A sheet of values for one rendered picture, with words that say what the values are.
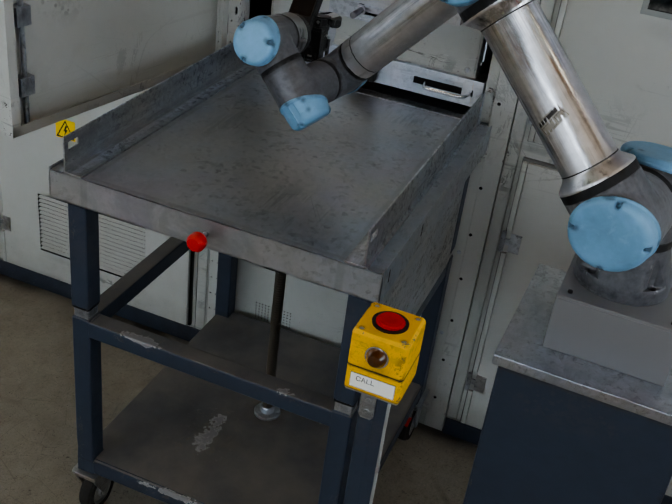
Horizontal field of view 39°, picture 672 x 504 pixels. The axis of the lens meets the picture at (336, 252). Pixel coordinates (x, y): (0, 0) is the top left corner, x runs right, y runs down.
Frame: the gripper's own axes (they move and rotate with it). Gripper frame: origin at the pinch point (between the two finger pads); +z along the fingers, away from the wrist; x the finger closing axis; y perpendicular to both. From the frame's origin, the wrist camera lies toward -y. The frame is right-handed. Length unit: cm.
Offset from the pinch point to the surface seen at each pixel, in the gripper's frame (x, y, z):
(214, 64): -28.0, 16.5, 8.6
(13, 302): -94, 101, 30
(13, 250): -99, 89, 36
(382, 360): 38, 33, -66
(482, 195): 31, 35, 28
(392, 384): 40, 37, -65
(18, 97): -44, 21, -35
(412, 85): 11.0, 15.1, 27.3
